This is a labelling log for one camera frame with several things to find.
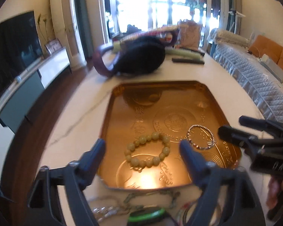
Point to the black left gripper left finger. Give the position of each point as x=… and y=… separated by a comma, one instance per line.
x=43, y=205

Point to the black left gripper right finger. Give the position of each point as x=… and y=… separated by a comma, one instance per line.
x=242, y=204

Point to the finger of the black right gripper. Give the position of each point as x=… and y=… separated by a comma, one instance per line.
x=271, y=127
x=252, y=144

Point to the green black smart watch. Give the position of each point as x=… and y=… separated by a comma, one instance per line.
x=146, y=216

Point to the person's right hand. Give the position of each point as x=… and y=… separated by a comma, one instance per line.
x=275, y=185

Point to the grey quilted sofa cover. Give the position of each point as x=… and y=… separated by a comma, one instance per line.
x=261, y=78

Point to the orange sofa cushion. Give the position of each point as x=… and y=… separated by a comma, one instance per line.
x=263, y=45

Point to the black remote control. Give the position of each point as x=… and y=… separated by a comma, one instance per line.
x=188, y=61

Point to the white grey tv cabinet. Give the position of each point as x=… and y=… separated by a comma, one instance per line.
x=21, y=95

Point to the pale green cushion roll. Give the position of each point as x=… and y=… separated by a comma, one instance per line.
x=182, y=53

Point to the gold metal tray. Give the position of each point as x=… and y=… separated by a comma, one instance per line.
x=143, y=126

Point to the pink gift bag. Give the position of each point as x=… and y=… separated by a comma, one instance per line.
x=189, y=34

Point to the black fuzzy earmuffs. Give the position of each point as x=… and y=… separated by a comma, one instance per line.
x=141, y=56

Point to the purple earmuff headband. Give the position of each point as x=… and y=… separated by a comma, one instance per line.
x=107, y=70

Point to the framed photo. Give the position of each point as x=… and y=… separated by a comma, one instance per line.
x=53, y=46

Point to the black flat television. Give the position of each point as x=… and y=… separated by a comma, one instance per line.
x=19, y=47

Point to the bamboo plant in vase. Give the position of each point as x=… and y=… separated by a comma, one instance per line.
x=42, y=24

